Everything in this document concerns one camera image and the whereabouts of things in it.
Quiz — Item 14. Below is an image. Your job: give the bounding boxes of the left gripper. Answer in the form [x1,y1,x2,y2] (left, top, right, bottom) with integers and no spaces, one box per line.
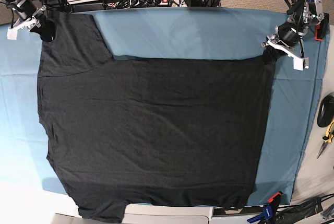
[261,25,305,65]

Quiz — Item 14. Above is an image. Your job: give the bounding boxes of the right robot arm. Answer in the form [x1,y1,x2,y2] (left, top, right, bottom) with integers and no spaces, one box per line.
[1,0,55,42]

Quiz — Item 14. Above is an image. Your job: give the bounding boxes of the yellow handled pliers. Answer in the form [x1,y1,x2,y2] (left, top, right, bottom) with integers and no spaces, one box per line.
[317,120,334,159]

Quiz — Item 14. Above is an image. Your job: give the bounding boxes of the white power strip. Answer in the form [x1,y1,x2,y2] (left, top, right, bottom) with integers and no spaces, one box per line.
[104,0,180,9]

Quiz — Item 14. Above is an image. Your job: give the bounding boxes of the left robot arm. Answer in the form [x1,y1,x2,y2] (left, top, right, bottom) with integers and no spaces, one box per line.
[261,0,329,71]

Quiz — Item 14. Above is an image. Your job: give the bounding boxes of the black computer mouse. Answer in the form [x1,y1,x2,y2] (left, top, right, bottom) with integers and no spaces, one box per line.
[317,94,334,127]

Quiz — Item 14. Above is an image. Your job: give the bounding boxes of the orange black clamp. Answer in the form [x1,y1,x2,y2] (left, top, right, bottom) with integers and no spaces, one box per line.
[314,13,329,41]

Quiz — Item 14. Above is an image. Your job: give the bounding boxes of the blue orange clamp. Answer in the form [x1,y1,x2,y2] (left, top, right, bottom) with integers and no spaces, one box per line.
[247,191,283,223]

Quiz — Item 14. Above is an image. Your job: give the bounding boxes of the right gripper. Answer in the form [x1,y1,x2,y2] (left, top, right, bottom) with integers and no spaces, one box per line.
[10,0,56,43]

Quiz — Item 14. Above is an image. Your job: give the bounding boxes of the blue table cloth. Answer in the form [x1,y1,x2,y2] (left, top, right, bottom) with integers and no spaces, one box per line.
[1,8,333,205]

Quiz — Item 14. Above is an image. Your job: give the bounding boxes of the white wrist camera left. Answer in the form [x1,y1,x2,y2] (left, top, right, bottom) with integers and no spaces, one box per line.
[293,57,309,71]

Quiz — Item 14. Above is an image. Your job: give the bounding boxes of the black T-shirt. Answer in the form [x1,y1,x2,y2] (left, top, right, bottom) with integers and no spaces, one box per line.
[37,12,275,223]

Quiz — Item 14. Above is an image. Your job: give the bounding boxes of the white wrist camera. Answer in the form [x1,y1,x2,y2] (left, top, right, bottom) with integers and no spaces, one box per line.
[293,57,309,71]
[6,27,18,40]

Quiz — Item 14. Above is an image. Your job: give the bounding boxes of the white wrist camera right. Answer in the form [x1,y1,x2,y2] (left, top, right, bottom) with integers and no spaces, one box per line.
[6,27,18,40]

